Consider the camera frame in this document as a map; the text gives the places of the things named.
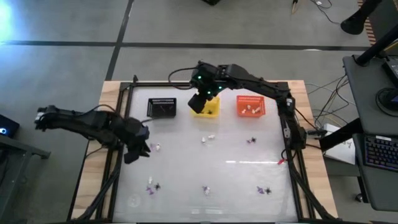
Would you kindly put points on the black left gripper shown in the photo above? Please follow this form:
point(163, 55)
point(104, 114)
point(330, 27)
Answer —
point(133, 133)

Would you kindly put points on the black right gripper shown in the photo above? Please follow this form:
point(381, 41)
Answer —
point(206, 79)

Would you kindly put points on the black plastic spider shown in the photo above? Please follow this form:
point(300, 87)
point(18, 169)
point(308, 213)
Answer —
point(268, 190)
point(253, 140)
point(210, 111)
point(157, 186)

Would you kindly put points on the small pieces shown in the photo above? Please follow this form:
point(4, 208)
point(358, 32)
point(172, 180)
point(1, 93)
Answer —
point(211, 136)

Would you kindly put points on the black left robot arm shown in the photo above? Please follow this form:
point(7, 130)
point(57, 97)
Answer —
point(77, 123)

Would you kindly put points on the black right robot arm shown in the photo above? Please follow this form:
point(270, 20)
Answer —
point(264, 87)

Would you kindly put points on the yellow plastic basket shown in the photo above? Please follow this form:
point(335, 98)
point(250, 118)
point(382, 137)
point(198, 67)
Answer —
point(214, 113)

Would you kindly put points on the black plastic basket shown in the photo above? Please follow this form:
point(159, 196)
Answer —
point(161, 115)

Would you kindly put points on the orange plastic basket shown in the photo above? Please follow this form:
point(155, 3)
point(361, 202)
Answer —
point(250, 99)

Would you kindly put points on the red tag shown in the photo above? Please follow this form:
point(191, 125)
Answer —
point(281, 161)

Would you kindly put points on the black floor object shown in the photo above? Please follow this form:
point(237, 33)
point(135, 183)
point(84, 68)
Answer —
point(211, 2)

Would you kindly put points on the grey metal cart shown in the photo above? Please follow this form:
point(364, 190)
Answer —
point(12, 174)

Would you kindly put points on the black power adapter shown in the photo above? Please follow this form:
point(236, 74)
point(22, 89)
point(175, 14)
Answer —
point(315, 132)

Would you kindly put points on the black box blue light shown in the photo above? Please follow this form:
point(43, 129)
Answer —
point(11, 124)

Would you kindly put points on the yellow stick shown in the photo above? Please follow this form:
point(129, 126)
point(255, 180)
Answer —
point(294, 6)

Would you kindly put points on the white paper sheet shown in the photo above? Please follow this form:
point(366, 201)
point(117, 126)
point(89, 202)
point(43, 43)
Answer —
point(342, 152)

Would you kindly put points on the grey side desk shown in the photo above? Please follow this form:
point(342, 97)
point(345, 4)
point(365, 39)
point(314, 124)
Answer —
point(367, 102)

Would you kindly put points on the black stand pole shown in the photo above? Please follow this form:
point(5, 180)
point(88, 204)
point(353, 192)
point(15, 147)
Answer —
point(376, 46)

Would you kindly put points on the black round monitor base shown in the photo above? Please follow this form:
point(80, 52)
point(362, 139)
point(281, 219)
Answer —
point(388, 99)

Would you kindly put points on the black computer keyboard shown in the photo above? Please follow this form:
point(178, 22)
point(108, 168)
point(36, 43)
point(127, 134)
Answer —
point(382, 152)

